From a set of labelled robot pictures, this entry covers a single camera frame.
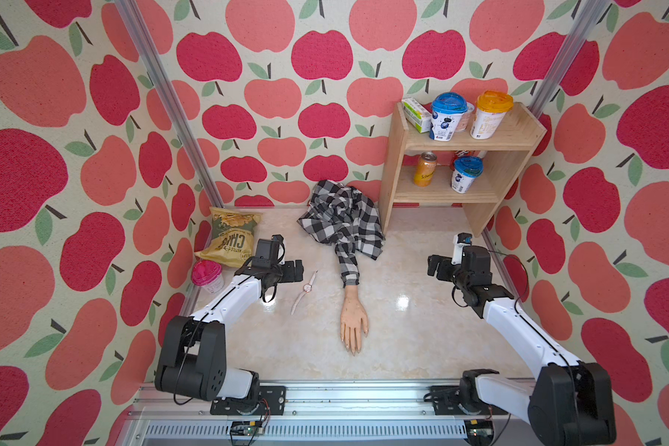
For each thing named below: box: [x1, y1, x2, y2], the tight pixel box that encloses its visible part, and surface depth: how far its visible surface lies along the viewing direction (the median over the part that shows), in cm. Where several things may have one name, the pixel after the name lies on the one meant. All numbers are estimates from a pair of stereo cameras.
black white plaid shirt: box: [297, 179, 386, 288], surface depth 113 cm
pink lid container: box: [191, 259, 224, 294], surface depth 90 cm
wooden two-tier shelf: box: [377, 102, 548, 237], surface depth 93 cm
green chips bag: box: [196, 207, 262, 269], surface depth 106 cm
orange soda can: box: [413, 151, 437, 188], surface depth 95 cm
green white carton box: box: [401, 97, 433, 134], surface depth 85 cm
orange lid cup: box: [470, 90, 514, 140], surface depth 77 cm
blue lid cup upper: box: [429, 91, 469, 143], surface depth 77 cm
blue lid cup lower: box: [451, 155, 485, 195], surface depth 93 cm
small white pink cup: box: [455, 101, 475, 133], surface depth 83 cm
